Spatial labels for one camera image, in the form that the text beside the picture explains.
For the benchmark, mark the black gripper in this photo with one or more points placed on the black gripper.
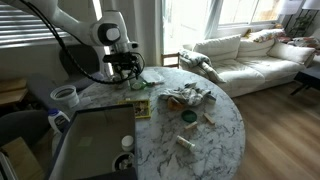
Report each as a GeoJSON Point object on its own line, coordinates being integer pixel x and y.
{"type": "Point", "coordinates": [124, 64]}

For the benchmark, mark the yellow picture book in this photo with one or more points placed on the yellow picture book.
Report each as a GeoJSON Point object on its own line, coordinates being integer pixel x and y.
{"type": "Point", "coordinates": [141, 108]}

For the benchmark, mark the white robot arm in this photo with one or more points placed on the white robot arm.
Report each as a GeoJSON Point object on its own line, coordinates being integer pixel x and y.
{"type": "Point", "coordinates": [110, 30]}

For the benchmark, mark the wooden block near lid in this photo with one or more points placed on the wooden block near lid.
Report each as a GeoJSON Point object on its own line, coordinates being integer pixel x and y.
{"type": "Point", "coordinates": [191, 125]}

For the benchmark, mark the wooden block right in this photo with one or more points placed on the wooden block right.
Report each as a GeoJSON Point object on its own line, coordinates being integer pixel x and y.
{"type": "Point", "coordinates": [209, 118]}

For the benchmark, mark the clear plastic bag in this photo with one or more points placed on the clear plastic bag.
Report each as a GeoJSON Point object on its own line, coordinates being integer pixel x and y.
{"type": "Point", "coordinates": [151, 76]}

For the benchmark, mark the wooden chair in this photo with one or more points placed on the wooden chair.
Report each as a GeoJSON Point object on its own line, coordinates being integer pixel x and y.
{"type": "Point", "coordinates": [170, 60]}

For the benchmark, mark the folded grey blanket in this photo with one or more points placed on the folded grey blanket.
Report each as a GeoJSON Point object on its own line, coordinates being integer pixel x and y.
{"type": "Point", "coordinates": [200, 64]}

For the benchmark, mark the crumpled grey white cloth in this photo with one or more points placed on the crumpled grey white cloth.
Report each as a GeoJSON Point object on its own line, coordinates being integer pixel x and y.
{"type": "Point", "coordinates": [189, 95]}

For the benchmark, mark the white lid jar in box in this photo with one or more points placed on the white lid jar in box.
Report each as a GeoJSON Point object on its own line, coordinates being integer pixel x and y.
{"type": "Point", "coordinates": [127, 143]}

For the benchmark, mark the white bottle blue cap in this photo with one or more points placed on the white bottle blue cap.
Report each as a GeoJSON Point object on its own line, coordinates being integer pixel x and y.
{"type": "Point", "coordinates": [58, 120]}

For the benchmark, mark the green round lid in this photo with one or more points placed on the green round lid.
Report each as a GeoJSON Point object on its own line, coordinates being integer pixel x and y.
{"type": "Point", "coordinates": [189, 116]}

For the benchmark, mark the dark blue cardboard box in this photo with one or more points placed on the dark blue cardboard box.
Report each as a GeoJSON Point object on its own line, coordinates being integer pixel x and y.
{"type": "Point", "coordinates": [90, 143]}

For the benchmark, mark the round tin in box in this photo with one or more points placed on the round tin in box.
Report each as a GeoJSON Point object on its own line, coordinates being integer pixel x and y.
{"type": "Point", "coordinates": [123, 161]}

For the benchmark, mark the white sofa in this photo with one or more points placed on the white sofa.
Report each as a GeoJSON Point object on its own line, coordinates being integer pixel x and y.
{"type": "Point", "coordinates": [248, 66]}

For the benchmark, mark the black coffee table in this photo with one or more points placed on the black coffee table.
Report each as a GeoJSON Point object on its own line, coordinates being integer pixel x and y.
{"type": "Point", "coordinates": [309, 77]}

